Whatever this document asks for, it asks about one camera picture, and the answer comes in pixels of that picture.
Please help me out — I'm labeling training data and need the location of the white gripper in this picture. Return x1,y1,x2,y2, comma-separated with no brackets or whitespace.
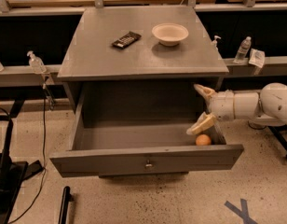
186,84,234,135

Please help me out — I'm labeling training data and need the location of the orange fruit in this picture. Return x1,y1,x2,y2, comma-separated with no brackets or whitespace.
196,134,212,146

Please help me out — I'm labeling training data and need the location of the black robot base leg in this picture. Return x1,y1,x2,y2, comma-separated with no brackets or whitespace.
268,125,287,160

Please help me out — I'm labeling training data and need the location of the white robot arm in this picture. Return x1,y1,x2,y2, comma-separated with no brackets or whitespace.
186,83,287,135

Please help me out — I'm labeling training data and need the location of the metal drawer knob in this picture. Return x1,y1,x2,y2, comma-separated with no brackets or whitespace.
144,161,153,171

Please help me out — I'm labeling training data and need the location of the grey open top drawer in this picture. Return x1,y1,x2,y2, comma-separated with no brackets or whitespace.
50,87,243,177

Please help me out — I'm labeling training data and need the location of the clear water bottle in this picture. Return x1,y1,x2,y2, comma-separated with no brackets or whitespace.
234,36,252,63

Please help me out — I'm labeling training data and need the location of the small pump bottle right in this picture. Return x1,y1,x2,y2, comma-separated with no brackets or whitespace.
211,35,221,51

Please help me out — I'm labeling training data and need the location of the white wipes packet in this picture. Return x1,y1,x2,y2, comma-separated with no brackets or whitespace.
249,49,266,68

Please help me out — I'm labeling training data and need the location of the white paper bowl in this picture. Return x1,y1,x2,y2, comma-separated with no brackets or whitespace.
152,23,189,47

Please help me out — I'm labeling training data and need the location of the grey cabinet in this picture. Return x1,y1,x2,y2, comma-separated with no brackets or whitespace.
58,6,228,108

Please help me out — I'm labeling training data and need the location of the black snack bag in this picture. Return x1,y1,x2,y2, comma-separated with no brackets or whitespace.
112,31,142,49

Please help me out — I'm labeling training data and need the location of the blue tape cross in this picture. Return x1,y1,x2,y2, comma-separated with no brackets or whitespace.
225,199,258,224

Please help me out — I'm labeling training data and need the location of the clear sanitizer pump bottle left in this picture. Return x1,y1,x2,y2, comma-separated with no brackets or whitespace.
27,50,47,74

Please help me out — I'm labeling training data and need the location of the black monitor stand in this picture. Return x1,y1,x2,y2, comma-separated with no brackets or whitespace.
0,119,44,224

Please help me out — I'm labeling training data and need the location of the black bar handle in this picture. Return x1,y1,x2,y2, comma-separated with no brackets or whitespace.
58,186,73,224

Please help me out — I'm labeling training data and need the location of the black cable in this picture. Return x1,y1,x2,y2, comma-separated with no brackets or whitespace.
0,73,56,224

